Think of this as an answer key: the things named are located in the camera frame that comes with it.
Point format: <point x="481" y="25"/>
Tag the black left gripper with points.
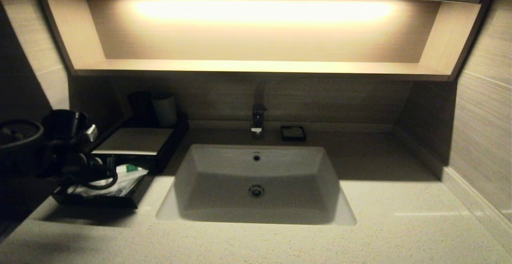
<point x="72" y="164"/>

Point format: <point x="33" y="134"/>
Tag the white comb packet green label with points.
<point x="132" y="170"/>

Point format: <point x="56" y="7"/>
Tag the white shower cap packet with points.
<point x="116" y="190"/>

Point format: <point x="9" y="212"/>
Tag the dark grey tumbler cup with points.
<point x="140" y="108"/>

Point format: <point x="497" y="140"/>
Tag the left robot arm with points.
<point x="24" y="140"/>

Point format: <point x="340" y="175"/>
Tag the black amenity tray box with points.
<point x="138" y="140"/>

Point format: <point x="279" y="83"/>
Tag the light grey tumbler cup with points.
<point x="164" y="110"/>

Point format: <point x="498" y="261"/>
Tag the metal sink drain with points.
<point x="256" y="190"/>

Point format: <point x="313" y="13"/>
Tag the white ceramic sink basin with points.
<point x="260" y="172"/>

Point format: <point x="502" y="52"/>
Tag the chrome faucet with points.
<point x="258" y="120"/>

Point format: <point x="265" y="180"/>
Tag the black soap dish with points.
<point x="293" y="136"/>

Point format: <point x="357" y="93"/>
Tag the warm shelf light strip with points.
<point x="260" y="11"/>

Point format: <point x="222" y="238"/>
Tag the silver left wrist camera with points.
<point x="92" y="132"/>

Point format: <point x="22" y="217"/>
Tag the wooden wall shelf niche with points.
<point x="260" y="44"/>

